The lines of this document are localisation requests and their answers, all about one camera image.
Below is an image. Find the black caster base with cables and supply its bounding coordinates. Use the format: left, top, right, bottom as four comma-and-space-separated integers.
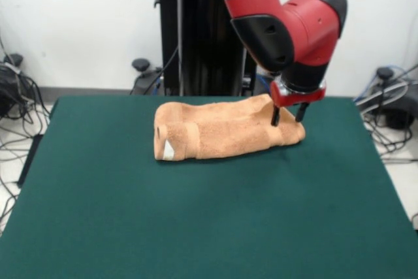
0, 53, 26, 118
355, 66, 418, 130

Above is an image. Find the dark green tablecloth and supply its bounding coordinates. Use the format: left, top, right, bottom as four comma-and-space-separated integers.
0, 95, 418, 279

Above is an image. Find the black cable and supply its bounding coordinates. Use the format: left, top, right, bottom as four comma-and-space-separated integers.
143, 45, 180, 95

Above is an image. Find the blue cable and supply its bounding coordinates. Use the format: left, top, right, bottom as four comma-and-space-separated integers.
256, 74, 274, 96
353, 65, 409, 102

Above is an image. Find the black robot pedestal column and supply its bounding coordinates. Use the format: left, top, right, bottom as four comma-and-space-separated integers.
152, 0, 259, 97

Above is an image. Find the tan terry towel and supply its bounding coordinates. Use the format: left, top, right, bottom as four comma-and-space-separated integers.
153, 93, 307, 162

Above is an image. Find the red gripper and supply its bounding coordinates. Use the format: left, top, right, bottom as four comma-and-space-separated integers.
269, 79, 328, 127

